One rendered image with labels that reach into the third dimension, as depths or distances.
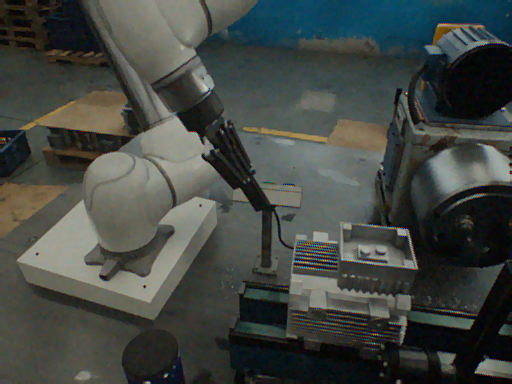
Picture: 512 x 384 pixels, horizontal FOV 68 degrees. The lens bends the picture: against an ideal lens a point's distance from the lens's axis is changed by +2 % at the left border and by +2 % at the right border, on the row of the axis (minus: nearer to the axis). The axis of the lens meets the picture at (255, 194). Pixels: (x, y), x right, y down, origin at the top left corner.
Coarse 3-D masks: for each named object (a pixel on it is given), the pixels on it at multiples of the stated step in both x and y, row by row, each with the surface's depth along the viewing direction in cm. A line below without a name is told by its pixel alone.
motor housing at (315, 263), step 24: (312, 264) 67; (336, 264) 67; (312, 288) 67; (336, 288) 66; (288, 312) 68; (336, 312) 64; (360, 312) 64; (336, 336) 67; (360, 336) 66; (384, 336) 65
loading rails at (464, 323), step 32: (256, 288) 87; (288, 288) 85; (256, 320) 88; (416, 320) 80; (448, 320) 80; (256, 352) 78; (288, 352) 76; (320, 352) 74; (352, 352) 73; (448, 352) 83
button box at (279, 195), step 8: (264, 184) 91; (272, 184) 91; (240, 192) 92; (264, 192) 91; (272, 192) 91; (280, 192) 91; (288, 192) 90; (296, 192) 90; (232, 200) 92; (240, 200) 92; (248, 200) 92; (272, 200) 91; (280, 200) 91; (288, 200) 90; (296, 200) 90
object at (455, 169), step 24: (480, 144) 94; (432, 168) 92; (456, 168) 86; (480, 168) 83; (504, 168) 82; (432, 192) 87; (456, 192) 81; (480, 192) 80; (504, 192) 79; (432, 216) 85; (456, 216) 83; (480, 216) 83; (504, 216) 82; (432, 240) 89; (456, 240) 87; (480, 240) 86; (504, 240) 85; (456, 264) 92; (480, 264) 90
